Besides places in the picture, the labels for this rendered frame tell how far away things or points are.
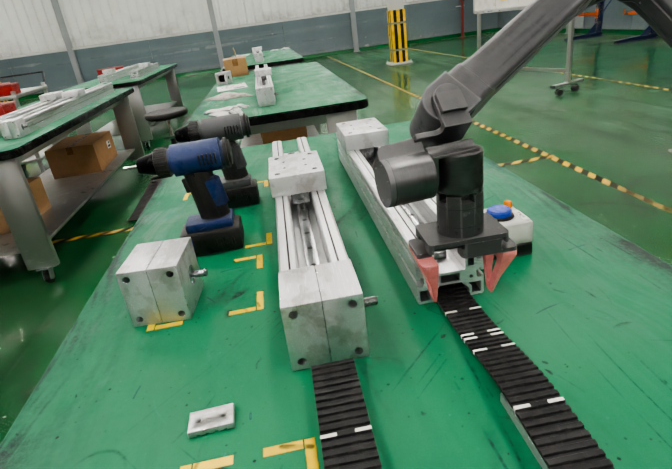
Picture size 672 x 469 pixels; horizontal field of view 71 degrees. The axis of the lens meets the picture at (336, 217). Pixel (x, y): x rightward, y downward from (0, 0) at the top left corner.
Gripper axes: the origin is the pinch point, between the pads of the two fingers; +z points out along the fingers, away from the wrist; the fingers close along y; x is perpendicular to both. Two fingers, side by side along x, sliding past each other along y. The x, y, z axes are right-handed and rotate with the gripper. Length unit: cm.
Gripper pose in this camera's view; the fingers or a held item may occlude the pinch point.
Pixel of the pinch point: (461, 289)
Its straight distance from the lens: 66.4
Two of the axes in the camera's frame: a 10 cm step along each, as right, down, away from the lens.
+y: -9.8, 1.7, -0.7
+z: 1.3, 9.1, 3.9
